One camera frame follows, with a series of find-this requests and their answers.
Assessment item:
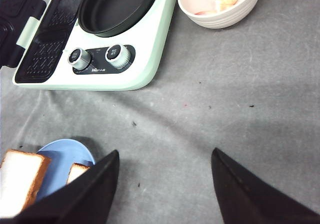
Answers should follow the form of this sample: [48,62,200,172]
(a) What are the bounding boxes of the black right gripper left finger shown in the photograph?
[9,150,120,223]

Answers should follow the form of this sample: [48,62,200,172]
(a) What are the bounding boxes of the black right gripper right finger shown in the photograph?
[211,148,320,223]

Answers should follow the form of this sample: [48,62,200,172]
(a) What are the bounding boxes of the white bread slice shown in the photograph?
[0,149,51,218]
[66,163,90,184]

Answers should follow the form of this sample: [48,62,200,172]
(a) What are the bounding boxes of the beige ribbed bowl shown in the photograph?
[177,0,258,29]

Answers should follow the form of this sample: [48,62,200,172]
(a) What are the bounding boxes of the breakfast maker hinged lid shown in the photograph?
[0,0,46,68]

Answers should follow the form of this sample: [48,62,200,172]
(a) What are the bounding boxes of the mint green breakfast maker base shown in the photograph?
[12,0,176,91]

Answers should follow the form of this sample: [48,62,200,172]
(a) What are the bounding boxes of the blue plate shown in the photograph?
[36,139,96,201]

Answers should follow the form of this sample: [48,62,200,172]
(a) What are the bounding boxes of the grey table cloth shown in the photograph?
[0,0,320,223]

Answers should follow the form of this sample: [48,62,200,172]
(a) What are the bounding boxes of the left silver control knob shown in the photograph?
[68,48,91,71]

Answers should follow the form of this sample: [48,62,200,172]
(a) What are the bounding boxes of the silver control knob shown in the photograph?
[68,48,91,71]
[105,44,131,69]

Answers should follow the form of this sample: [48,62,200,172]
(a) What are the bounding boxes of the right silver control knob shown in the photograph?
[105,44,131,69]

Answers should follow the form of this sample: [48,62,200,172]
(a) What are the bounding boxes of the black round frying pan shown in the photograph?
[78,0,155,38]

